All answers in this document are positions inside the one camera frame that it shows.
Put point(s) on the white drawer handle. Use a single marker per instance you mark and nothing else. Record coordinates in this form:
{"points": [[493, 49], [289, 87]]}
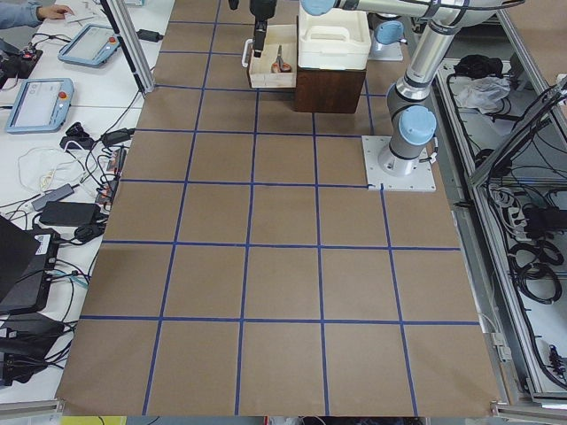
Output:
{"points": [[247, 52]]}

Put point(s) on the orange grey scissors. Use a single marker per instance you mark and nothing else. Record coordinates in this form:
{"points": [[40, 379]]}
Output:
{"points": [[279, 65]]}

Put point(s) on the dark wooden drawer box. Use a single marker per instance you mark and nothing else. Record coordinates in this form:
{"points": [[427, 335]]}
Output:
{"points": [[315, 90]]}

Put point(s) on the person hand at desk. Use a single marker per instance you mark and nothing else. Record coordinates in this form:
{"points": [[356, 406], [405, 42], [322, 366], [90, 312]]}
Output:
{"points": [[55, 11]]}

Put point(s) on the white foam tray box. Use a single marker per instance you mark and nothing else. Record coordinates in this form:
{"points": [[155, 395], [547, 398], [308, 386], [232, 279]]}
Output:
{"points": [[336, 40]]}

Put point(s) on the blue teach pendant far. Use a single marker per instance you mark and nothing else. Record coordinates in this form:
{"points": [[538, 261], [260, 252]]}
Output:
{"points": [[91, 47]]}

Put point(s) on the blue teach pendant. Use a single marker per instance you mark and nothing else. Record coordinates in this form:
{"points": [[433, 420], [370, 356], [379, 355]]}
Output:
{"points": [[41, 106], [91, 47]]}

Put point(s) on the blue teach pendant near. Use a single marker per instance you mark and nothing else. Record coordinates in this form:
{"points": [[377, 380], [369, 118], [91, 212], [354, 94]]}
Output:
{"points": [[41, 106]]}

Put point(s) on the black power adapter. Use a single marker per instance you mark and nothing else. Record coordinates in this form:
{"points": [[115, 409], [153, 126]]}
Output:
{"points": [[69, 214]]}

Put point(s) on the aluminium frame post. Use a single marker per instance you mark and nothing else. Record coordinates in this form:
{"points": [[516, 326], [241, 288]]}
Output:
{"points": [[117, 13]]}

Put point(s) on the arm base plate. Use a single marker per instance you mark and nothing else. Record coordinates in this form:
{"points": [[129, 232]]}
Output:
{"points": [[385, 52], [386, 172]]}

